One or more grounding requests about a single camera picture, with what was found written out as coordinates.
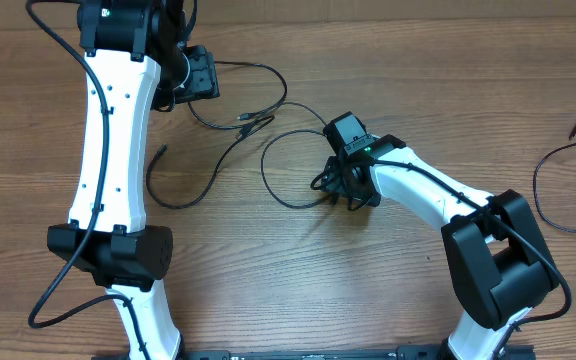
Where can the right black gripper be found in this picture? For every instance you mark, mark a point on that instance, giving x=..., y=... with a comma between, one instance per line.
x=336, y=181

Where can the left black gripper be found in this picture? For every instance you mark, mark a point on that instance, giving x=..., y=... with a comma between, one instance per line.
x=206, y=82

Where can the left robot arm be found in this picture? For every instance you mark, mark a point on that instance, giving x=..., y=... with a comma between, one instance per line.
x=137, y=58

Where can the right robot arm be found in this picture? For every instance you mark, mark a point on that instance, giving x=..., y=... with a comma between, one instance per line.
x=499, y=263

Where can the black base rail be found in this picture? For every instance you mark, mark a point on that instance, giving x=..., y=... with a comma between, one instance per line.
x=313, y=355

